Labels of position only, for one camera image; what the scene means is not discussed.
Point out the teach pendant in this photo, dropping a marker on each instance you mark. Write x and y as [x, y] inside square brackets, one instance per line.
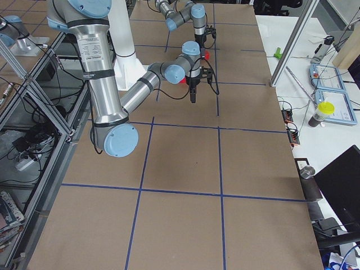
[344, 113]
[326, 77]

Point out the orange connector board far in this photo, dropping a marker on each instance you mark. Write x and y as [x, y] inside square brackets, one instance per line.
[287, 115]

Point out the upper teach pendant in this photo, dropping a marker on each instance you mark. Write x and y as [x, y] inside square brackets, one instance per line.
[326, 77]

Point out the stack of books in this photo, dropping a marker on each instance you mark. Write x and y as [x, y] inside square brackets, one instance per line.
[11, 219]

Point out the cup with yellow lid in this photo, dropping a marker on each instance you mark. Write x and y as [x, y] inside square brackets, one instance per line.
[324, 110]

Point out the red block of pair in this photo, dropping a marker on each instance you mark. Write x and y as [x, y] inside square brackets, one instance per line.
[207, 55]

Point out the black laptop monitor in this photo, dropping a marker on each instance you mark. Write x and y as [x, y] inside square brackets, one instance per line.
[339, 184]

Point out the white power strip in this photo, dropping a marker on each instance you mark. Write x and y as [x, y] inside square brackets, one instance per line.
[24, 163]

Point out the red block moved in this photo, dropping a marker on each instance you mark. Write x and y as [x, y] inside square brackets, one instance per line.
[182, 81]

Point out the lower teach pendant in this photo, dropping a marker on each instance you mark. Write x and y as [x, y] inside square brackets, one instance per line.
[344, 113]

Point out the aluminium frame post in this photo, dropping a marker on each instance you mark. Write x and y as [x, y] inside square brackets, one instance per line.
[294, 37]

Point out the orange connector board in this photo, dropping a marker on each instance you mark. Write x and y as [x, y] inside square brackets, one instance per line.
[293, 136]
[287, 115]

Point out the white camera mast base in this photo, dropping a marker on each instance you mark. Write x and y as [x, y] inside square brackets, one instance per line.
[128, 68]

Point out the orange connector board near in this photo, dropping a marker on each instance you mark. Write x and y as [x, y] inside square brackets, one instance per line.
[293, 136]

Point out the green handled reacher tool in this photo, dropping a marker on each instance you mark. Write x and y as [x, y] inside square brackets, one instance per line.
[278, 53]

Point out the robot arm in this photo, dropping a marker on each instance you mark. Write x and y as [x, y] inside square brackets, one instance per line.
[192, 11]
[88, 22]

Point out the small steel cup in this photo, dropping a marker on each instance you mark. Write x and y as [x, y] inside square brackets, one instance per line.
[307, 172]

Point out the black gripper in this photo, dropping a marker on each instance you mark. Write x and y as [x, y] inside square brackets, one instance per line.
[194, 81]
[200, 43]

